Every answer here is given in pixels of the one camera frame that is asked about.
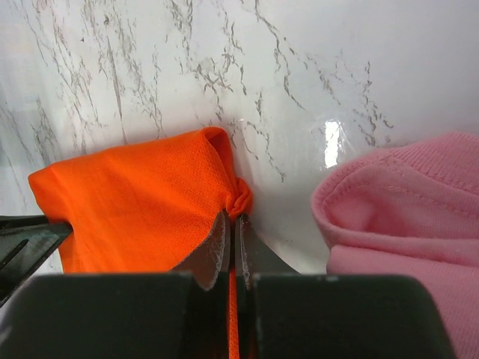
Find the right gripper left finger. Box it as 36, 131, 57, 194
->
1, 212, 231, 358

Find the orange t shirt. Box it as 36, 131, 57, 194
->
28, 126, 255, 359

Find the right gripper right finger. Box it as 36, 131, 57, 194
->
234, 215, 455, 358

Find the pink t shirt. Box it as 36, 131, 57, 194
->
311, 132, 478, 358

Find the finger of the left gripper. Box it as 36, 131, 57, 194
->
1, 215, 73, 305

